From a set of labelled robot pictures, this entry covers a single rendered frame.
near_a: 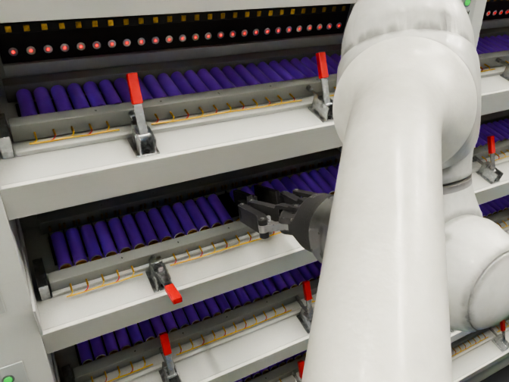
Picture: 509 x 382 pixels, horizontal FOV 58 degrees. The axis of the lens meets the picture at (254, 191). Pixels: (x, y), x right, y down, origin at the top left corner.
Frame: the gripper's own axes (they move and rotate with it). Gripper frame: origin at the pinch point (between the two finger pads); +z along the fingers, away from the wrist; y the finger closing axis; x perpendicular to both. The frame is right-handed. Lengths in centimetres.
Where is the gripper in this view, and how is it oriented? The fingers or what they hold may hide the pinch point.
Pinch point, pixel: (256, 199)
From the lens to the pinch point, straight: 71.4
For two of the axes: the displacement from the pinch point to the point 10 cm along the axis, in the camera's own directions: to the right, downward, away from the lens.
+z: -4.6, -1.5, 8.7
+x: 1.3, 9.6, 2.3
